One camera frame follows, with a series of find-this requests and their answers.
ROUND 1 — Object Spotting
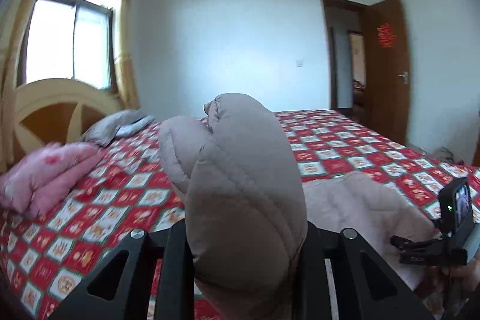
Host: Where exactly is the pale pink quilted down jacket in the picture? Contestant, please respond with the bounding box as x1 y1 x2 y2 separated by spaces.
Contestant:
159 93 434 319

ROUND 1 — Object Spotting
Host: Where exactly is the dark bundle on floor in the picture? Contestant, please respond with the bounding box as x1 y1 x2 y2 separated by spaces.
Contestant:
433 147 455 164

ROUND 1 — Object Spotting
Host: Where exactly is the red patterned bed quilt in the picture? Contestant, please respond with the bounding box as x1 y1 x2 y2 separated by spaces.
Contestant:
1 110 479 319

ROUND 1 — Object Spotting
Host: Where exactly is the brown wooden door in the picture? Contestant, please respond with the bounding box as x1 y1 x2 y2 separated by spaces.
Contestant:
361 0 410 145

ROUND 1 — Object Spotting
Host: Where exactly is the pink folded blanket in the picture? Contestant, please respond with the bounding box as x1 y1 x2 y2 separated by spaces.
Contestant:
1 142 105 219

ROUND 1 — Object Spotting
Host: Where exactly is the striped grey pillow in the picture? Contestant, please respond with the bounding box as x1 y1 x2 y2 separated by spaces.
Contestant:
79 110 155 147

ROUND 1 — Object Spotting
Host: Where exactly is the red double happiness decal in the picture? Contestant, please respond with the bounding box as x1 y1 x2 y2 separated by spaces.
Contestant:
377 23 396 49

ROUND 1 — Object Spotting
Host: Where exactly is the cream and brown headboard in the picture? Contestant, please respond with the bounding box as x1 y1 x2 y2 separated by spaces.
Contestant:
1 79 124 171

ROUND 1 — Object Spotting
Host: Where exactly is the yellow right curtain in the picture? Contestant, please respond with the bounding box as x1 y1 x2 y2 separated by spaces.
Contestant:
113 0 140 109

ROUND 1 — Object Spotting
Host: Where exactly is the yellow curtain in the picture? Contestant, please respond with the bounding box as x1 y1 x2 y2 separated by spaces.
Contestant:
1 0 36 172
113 0 140 109

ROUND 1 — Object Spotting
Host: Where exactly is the yellow left curtain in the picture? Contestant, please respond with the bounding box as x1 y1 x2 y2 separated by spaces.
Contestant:
1 0 36 172

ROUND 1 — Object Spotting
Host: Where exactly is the silver door handle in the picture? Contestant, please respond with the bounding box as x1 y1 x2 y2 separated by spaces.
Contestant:
399 71 409 85

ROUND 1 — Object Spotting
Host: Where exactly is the window with dark frame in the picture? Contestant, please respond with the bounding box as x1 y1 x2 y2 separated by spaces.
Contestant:
16 0 116 91

